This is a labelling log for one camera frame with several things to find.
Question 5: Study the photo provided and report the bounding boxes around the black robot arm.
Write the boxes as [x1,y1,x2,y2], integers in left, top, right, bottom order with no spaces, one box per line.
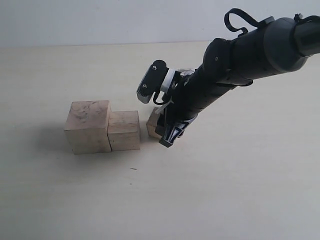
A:
[155,15,320,147]

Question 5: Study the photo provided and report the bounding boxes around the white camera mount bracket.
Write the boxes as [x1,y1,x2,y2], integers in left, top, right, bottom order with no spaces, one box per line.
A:
[160,68,195,94]

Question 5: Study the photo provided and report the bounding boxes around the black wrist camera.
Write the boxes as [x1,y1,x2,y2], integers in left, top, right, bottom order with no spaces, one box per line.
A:
[136,60,169,104]

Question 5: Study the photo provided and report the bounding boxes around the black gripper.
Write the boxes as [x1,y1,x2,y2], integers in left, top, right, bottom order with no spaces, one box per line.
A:
[155,63,235,148]

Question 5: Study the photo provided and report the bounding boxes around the third largest wooden cube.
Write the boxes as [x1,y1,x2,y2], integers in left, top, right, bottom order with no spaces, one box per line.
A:
[146,110,162,140]

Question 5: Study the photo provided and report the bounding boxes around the second largest wooden cube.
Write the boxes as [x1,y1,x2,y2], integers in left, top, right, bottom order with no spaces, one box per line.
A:
[107,110,141,151]

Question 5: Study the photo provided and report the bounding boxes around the black cable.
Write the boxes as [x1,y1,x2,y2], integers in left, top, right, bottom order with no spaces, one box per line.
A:
[224,8,266,35]

